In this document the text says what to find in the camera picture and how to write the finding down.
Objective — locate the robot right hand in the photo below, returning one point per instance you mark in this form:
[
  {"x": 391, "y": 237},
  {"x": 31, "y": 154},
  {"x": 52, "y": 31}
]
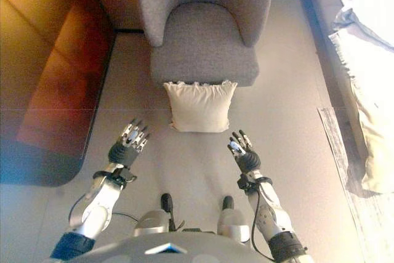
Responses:
[{"x": 245, "y": 154}]

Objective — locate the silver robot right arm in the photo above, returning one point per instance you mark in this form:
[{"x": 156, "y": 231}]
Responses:
[{"x": 271, "y": 213}]

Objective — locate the silver robot leg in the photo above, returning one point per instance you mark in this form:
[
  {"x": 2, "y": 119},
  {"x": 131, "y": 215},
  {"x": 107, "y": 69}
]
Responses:
[
  {"x": 232, "y": 221},
  {"x": 155, "y": 218}
]

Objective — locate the grey striped rug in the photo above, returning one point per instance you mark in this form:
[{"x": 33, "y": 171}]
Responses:
[{"x": 354, "y": 183}]

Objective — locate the grey robot torso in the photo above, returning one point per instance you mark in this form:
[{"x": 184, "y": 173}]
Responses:
[{"x": 166, "y": 249}]

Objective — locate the grey fabric armchair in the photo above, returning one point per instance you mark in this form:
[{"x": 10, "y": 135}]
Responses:
[{"x": 204, "y": 29}]

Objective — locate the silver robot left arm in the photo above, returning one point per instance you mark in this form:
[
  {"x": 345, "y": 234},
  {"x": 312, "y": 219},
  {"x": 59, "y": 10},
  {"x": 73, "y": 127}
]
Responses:
[{"x": 92, "y": 207}]

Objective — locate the silver robot left leg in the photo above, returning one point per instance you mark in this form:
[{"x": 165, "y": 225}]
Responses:
[{"x": 155, "y": 218}]

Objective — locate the orange leather sofa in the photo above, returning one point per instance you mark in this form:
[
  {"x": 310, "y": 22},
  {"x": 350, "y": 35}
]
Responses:
[{"x": 49, "y": 69}]

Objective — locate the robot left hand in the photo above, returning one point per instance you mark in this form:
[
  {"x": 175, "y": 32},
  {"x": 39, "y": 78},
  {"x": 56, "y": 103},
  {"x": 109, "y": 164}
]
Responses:
[{"x": 129, "y": 147}]

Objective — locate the silver robot right leg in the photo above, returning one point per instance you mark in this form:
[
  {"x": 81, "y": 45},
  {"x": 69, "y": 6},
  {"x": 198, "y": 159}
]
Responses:
[{"x": 232, "y": 221}]

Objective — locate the cream frilled cushion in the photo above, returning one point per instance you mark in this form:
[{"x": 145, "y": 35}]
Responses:
[{"x": 200, "y": 107}]

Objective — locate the white bed blanket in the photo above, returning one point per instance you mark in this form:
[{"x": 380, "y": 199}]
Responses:
[{"x": 366, "y": 75}]

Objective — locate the dark bed frame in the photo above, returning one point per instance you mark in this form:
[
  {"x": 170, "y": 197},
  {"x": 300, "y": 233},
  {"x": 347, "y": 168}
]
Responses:
[{"x": 329, "y": 59}]

